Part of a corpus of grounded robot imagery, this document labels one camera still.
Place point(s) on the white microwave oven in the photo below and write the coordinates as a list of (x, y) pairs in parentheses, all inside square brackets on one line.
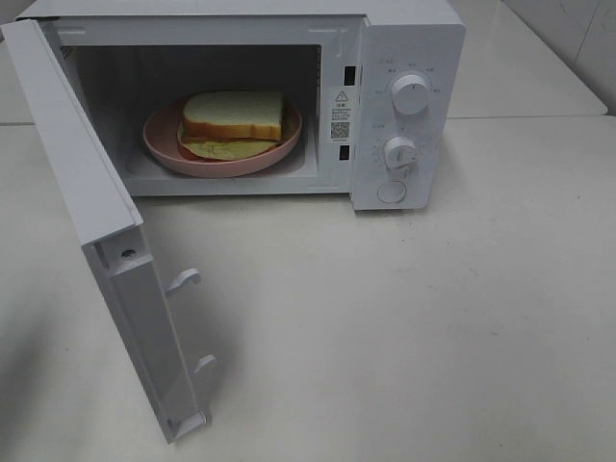
[(134, 57)]

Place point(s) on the white microwave door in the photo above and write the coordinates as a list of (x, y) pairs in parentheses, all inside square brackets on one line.
[(110, 230)]

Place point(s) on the lower white timer knob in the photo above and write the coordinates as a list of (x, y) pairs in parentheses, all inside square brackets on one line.
[(400, 152)]

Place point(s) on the round white door button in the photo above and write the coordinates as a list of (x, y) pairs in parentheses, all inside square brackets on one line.
[(391, 192)]

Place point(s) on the white warning label sticker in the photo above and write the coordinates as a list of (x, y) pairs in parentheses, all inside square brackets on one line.
[(342, 103)]

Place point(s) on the sandwich with lettuce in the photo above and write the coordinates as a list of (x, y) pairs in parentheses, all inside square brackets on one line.
[(231, 125)]

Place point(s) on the upper white power knob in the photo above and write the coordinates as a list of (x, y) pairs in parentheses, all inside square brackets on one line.
[(410, 93)]

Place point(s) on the pink plate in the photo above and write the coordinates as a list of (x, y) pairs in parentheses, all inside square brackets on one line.
[(160, 134)]

